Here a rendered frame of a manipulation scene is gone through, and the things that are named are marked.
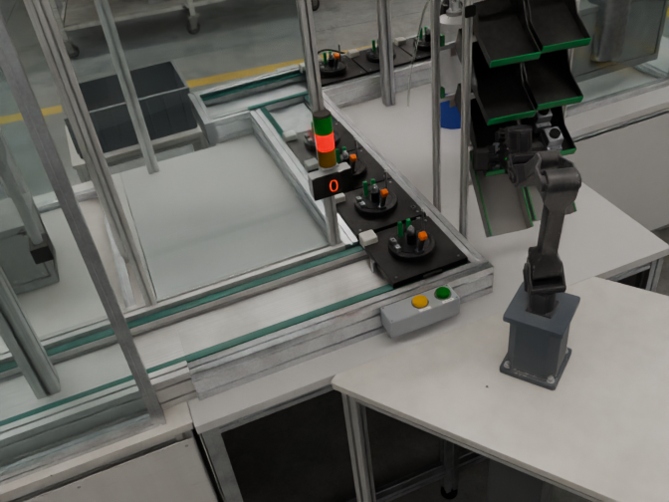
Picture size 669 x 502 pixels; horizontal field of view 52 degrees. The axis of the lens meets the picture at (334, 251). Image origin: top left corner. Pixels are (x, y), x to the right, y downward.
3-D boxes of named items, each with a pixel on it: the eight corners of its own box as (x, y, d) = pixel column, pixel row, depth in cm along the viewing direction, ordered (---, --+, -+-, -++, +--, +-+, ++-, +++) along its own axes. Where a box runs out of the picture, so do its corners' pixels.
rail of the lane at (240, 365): (492, 292, 200) (494, 263, 193) (199, 400, 179) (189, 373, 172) (482, 281, 204) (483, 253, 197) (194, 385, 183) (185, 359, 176)
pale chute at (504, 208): (528, 228, 201) (534, 226, 197) (486, 238, 200) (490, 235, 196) (505, 138, 205) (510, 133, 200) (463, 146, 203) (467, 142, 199)
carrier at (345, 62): (367, 77, 305) (365, 50, 297) (318, 90, 299) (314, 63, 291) (346, 59, 323) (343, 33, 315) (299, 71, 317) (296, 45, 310)
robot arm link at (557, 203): (582, 178, 138) (573, 158, 142) (547, 182, 138) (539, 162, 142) (560, 284, 160) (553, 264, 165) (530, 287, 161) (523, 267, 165)
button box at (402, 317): (460, 314, 189) (460, 297, 185) (391, 339, 184) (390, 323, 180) (447, 298, 194) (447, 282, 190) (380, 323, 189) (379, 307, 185)
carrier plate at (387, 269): (467, 262, 198) (468, 256, 196) (393, 289, 192) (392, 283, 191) (428, 220, 216) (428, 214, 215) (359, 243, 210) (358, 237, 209)
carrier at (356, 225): (426, 217, 217) (425, 184, 209) (356, 240, 211) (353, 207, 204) (392, 182, 235) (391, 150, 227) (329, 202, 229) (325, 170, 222)
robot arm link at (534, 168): (582, 186, 140) (575, 136, 141) (542, 191, 140) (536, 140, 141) (545, 205, 169) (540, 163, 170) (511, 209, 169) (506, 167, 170)
